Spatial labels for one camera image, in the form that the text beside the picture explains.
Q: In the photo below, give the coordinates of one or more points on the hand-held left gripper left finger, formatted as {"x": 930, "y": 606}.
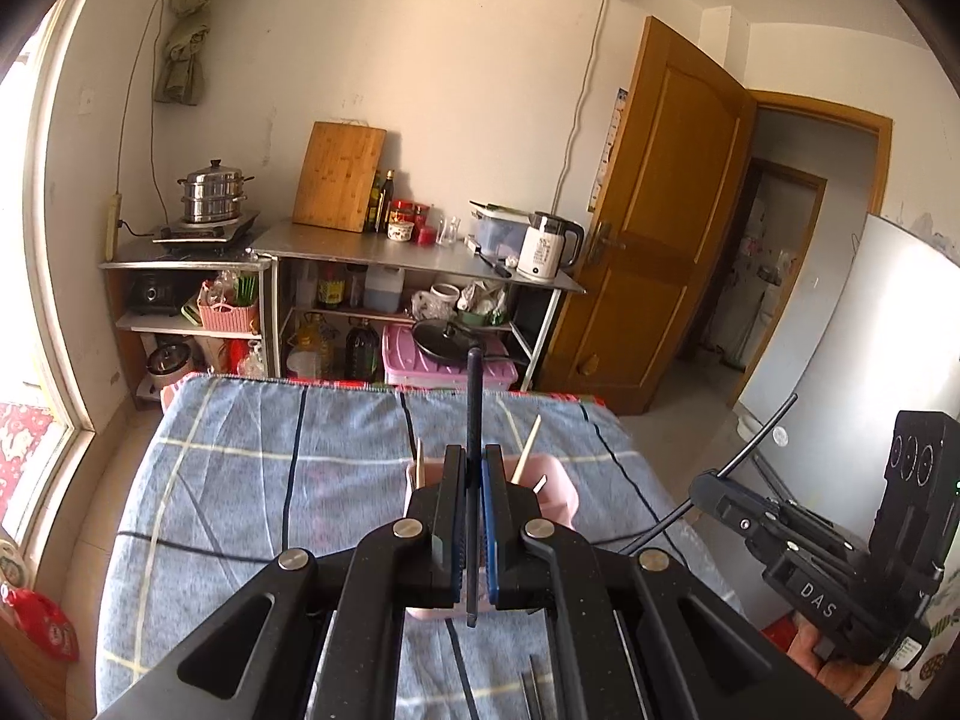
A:
{"x": 456, "y": 570}

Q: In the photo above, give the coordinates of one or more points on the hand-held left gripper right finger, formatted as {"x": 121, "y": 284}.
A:
{"x": 491, "y": 540}

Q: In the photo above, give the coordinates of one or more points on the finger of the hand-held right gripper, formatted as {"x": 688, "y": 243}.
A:
{"x": 739, "y": 491}
{"x": 757, "y": 532}

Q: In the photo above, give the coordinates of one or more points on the pink utensil basket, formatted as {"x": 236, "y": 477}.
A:
{"x": 555, "y": 495}

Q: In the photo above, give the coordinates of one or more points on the wooden chopstick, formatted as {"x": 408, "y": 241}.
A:
{"x": 527, "y": 446}

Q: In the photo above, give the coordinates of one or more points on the black plastic chopstick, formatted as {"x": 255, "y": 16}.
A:
{"x": 474, "y": 405}

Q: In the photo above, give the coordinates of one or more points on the row of black chopsticks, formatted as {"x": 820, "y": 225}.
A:
{"x": 534, "y": 690}

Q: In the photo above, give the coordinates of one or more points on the person's right hand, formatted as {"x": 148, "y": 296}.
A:
{"x": 840, "y": 682}

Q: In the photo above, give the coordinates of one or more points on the printed cardboard box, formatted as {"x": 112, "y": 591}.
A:
{"x": 937, "y": 652}

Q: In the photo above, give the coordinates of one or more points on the pink storage box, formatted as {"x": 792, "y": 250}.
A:
{"x": 405, "y": 367}

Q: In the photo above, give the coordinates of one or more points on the white refrigerator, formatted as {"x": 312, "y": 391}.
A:
{"x": 847, "y": 330}

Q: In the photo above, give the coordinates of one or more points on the black frying pan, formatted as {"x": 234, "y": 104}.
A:
{"x": 446, "y": 337}

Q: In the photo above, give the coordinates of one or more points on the dark liquid bottle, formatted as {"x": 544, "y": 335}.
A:
{"x": 363, "y": 352}

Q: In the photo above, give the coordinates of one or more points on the white patterned mug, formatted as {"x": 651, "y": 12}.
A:
{"x": 444, "y": 301}

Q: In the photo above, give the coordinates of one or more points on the blue plaid cloth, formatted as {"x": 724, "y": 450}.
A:
{"x": 225, "y": 480}

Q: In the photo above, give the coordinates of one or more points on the large cooking oil bottle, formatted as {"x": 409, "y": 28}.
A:
{"x": 311, "y": 349}

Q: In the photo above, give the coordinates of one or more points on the brown wooden door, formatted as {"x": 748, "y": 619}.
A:
{"x": 652, "y": 240}

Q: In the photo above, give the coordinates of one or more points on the white plastic jug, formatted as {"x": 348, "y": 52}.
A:
{"x": 384, "y": 291}

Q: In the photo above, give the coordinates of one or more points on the kitchen knife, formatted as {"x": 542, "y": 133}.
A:
{"x": 491, "y": 259}

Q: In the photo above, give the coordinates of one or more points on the white electric kettle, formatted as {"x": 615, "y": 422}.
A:
{"x": 544, "y": 247}

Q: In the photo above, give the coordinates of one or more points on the soy sauce bottle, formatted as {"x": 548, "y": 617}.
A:
{"x": 330, "y": 289}

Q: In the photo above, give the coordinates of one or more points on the clear plastic container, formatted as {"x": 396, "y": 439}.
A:
{"x": 499, "y": 232}

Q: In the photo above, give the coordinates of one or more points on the small red cup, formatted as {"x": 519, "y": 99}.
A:
{"x": 427, "y": 236}

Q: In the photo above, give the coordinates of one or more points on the clear drinking glass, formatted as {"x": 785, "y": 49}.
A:
{"x": 448, "y": 232}

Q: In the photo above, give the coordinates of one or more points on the floral ceramic jar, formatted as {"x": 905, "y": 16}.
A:
{"x": 401, "y": 231}

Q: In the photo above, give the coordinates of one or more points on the steel kitchen table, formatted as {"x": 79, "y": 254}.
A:
{"x": 360, "y": 244}

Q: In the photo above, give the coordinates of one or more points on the small pink storage basket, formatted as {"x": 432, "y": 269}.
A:
{"x": 229, "y": 315}

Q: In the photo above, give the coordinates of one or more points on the red lidded jar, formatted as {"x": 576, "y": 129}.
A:
{"x": 403, "y": 210}

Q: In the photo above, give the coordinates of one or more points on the white rice cooker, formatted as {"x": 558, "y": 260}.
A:
{"x": 171, "y": 367}

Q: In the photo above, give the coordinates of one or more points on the dark oil bottle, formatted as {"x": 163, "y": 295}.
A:
{"x": 386, "y": 202}

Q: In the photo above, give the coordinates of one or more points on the yellow oil bottle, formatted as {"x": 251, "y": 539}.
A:
{"x": 373, "y": 206}

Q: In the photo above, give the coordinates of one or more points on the bamboo cutting board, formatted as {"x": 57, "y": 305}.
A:
{"x": 337, "y": 176}

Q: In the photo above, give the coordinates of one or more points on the red plastic bag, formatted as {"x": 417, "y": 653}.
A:
{"x": 45, "y": 626}

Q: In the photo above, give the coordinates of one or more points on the black induction cooker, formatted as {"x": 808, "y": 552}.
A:
{"x": 210, "y": 232}

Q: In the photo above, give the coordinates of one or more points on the steel steamer pot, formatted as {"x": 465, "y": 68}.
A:
{"x": 214, "y": 195}

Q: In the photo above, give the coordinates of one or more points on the beige power strip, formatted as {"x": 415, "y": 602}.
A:
{"x": 113, "y": 225}

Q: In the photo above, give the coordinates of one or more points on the wall calendar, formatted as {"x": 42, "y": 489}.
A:
{"x": 606, "y": 150}

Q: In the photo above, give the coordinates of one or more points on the white window frame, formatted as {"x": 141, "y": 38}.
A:
{"x": 52, "y": 315}

